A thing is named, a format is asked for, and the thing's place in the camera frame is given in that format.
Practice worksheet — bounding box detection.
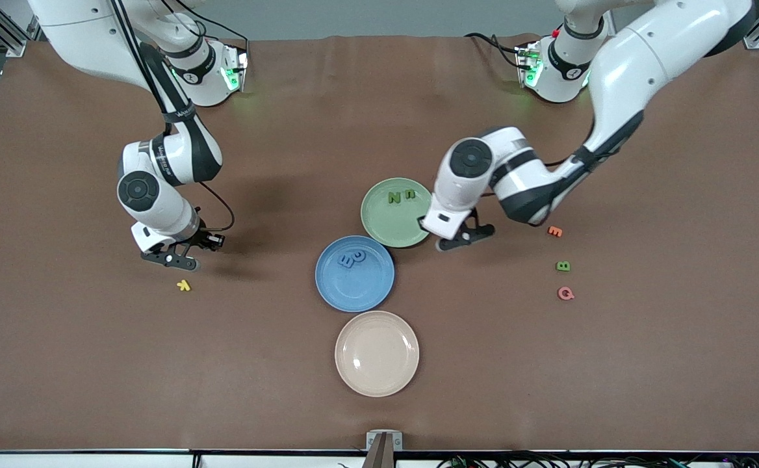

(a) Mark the green round plate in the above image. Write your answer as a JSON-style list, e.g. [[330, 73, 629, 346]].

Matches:
[[360, 177, 438, 250]]

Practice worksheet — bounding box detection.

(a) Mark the white table edge rail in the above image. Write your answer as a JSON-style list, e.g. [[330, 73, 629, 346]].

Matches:
[[0, 453, 759, 468]]

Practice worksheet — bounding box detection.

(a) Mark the blue round plate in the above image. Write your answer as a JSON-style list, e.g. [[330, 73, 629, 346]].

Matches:
[[315, 235, 396, 313]]

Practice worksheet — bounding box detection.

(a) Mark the brown table cover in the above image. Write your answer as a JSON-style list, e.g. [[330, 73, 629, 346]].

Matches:
[[0, 34, 759, 454]]

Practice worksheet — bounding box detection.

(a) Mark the black right arm base cable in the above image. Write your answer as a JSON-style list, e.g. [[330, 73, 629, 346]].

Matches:
[[178, 0, 250, 72]]

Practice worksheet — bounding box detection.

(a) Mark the black arm base cable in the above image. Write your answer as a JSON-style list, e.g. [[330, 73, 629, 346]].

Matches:
[[464, 31, 530, 71], [178, 0, 250, 72]]

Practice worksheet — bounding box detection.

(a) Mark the beige round plate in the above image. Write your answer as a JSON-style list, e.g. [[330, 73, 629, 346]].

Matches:
[[334, 310, 420, 398]]

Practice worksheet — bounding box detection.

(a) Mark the grey metal mounting bracket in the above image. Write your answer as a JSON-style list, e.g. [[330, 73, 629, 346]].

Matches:
[[366, 430, 404, 451]]

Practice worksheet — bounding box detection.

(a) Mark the camera mounting post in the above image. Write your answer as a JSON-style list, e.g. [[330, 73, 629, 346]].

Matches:
[[361, 434, 396, 468]]

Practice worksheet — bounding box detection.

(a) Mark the black left arm base cable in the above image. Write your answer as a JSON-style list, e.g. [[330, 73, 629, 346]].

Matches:
[[464, 31, 530, 71]]

